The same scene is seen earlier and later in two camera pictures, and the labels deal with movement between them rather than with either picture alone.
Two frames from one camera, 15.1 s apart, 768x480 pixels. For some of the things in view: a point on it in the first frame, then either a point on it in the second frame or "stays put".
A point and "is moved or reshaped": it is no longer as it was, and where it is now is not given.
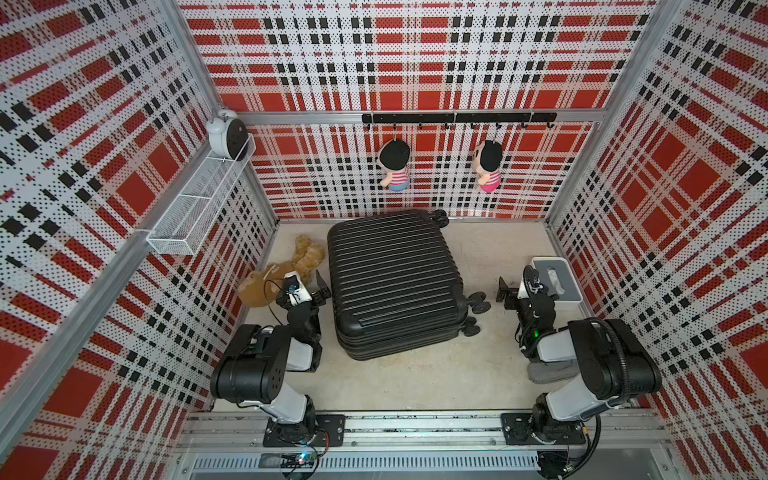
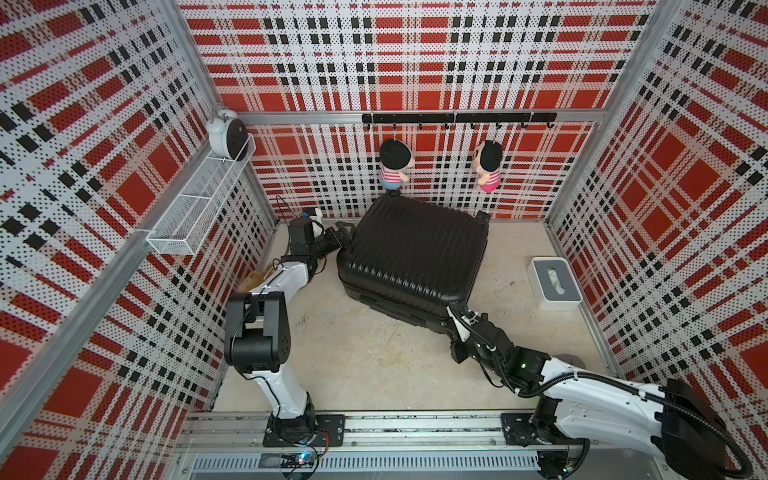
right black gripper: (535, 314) -> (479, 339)
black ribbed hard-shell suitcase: (395, 285) is moved or reshaped
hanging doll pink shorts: (487, 164) stays put
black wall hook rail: (459, 118) stays put
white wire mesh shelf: (191, 213) stays put
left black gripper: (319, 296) -> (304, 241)
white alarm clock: (228, 136) stays put
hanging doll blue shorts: (393, 158) stays put
